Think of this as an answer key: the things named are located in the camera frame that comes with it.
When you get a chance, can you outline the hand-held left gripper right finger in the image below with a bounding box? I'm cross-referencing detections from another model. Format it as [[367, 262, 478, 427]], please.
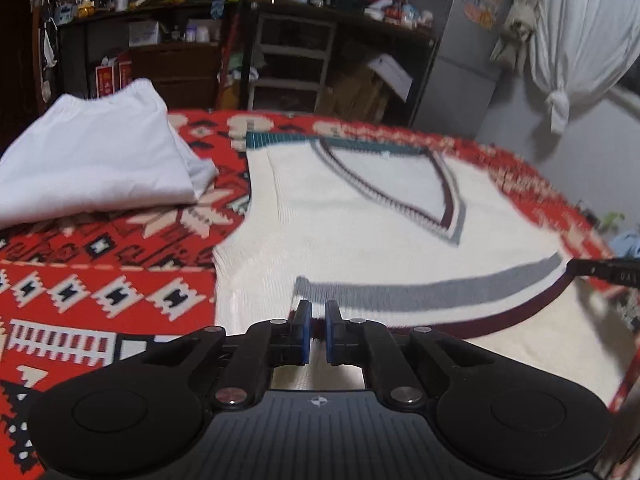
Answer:
[[325, 300, 506, 412]]

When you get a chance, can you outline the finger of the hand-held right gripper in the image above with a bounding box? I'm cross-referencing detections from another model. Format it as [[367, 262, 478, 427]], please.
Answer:
[[566, 256, 640, 289]]

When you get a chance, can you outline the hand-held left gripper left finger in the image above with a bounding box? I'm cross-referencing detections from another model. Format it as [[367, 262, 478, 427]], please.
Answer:
[[127, 300, 313, 409]]

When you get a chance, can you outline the cream knit vest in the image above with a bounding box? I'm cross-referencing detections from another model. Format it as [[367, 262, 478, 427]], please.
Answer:
[[212, 135, 636, 406]]

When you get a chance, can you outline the blue cloth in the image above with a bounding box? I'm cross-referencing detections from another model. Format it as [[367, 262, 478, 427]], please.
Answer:
[[609, 232, 640, 261]]

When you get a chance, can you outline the red patterned blanket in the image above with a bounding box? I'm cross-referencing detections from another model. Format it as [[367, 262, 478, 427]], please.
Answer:
[[0, 107, 640, 480]]

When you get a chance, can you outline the white knotted curtain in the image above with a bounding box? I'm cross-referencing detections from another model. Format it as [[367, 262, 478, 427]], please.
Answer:
[[515, 0, 640, 135]]

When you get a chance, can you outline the grey refrigerator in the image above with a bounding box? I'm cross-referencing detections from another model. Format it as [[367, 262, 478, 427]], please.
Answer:
[[410, 0, 521, 136]]

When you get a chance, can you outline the beige hanging cloth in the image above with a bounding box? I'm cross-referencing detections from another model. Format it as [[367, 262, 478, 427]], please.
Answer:
[[490, 2, 538, 68]]

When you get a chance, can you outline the cardboard box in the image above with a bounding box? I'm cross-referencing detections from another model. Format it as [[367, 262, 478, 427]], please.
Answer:
[[320, 54, 415, 123]]

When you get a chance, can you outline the white folded garment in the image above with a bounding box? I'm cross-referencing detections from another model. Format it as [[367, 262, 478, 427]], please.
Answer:
[[0, 78, 218, 231]]

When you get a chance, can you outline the dark cluttered shelf unit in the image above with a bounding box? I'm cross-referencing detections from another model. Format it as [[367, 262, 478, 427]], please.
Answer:
[[55, 0, 441, 111]]

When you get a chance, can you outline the white tissue box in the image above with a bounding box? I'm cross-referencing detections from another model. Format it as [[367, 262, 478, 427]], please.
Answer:
[[129, 21, 162, 47]]

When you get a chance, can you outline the wooden door frame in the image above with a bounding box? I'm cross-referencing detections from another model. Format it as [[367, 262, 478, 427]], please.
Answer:
[[30, 0, 51, 111]]

